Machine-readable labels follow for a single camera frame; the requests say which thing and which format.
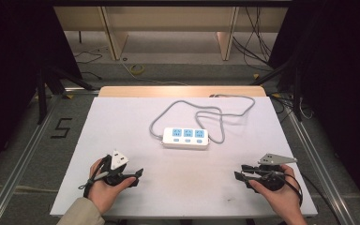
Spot beige wooden bench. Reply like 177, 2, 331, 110
52, 6, 291, 62

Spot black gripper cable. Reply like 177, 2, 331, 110
78, 155, 111, 199
279, 172, 343, 225

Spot black floor cable bundle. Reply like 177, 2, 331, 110
232, 6, 283, 73

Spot yellow tape roll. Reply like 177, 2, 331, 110
129, 63, 145, 76

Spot white floor cable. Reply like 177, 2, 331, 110
119, 58, 189, 87

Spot silver metal floor rail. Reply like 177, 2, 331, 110
0, 93, 64, 225
286, 109, 359, 225

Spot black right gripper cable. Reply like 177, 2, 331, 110
279, 172, 343, 225

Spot person's right hand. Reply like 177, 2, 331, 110
248, 164, 305, 220

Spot black metal stand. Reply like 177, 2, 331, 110
35, 64, 98, 126
248, 54, 305, 123

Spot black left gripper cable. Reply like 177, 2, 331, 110
78, 155, 111, 199

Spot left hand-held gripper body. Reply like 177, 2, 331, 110
99, 149, 129, 187

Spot person's left hand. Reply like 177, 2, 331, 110
87, 157, 137, 216

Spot white board sheet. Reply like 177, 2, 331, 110
49, 96, 319, 218

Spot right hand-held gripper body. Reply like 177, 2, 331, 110
255, 153, 298, 192

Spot white power strip blue sockets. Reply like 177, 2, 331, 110
161, 127, 211, 151

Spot thin black floor cable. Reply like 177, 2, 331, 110
72, 50, 104, 81

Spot grey power strip cable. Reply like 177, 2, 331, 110
149, 94, 257, 145

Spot black curtain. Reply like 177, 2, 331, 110
267, 0, 360, 209
0, 0, 83, 183

